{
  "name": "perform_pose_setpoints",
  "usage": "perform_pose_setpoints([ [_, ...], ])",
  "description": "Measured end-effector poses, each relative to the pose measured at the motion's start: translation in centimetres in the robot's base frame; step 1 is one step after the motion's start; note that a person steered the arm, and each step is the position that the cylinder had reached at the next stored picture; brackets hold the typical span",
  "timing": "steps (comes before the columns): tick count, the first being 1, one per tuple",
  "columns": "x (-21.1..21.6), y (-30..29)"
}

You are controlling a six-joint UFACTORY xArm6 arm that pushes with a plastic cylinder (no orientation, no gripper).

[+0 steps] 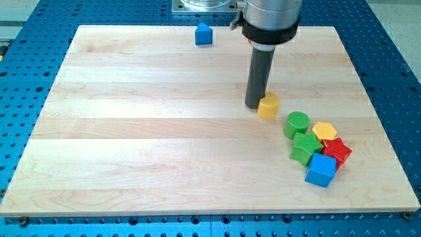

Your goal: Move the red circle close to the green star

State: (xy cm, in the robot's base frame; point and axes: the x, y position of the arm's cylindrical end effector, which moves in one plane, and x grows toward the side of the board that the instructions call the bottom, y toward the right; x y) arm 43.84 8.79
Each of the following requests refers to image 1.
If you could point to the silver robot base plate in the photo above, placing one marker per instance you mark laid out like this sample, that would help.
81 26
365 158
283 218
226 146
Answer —
189 6

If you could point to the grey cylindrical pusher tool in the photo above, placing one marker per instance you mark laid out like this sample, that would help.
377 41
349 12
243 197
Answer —
261 62

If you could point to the yellow hexagon block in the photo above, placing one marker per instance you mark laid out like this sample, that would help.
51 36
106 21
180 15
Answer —
324 131

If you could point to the blue triangle block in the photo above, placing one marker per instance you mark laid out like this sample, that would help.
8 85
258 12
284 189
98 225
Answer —
203 34

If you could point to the light wooden board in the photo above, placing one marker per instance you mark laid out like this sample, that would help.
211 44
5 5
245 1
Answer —
141 121

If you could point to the red star block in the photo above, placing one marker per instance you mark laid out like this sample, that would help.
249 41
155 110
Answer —
337 149

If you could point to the green cylinder block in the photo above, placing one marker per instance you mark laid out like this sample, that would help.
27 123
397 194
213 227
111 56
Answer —
297 122

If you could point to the green star block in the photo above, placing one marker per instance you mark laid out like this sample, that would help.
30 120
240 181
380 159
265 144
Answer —
303 146

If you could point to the blue cube block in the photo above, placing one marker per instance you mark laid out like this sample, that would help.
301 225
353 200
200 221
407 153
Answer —
321 170

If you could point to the yellow cylinder block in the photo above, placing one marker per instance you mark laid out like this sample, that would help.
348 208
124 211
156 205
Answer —
268 106

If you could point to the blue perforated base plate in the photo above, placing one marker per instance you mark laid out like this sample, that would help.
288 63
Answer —
34 58

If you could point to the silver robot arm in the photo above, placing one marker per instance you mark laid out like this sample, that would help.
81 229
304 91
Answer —
267 23

